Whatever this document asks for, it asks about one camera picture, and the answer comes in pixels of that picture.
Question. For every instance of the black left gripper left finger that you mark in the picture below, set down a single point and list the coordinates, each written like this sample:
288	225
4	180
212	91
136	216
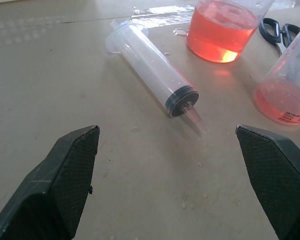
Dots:
50	190

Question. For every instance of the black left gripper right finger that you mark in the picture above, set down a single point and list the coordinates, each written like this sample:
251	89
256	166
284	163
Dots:
277	175

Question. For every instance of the small clear cup red liquid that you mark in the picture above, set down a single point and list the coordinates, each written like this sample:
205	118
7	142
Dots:
285	92

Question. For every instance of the beaker with red liquid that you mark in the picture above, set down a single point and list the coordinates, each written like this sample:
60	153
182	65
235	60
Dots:
218	31

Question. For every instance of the clear plastic syringe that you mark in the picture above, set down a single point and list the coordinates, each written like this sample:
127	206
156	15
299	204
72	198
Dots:
150	67

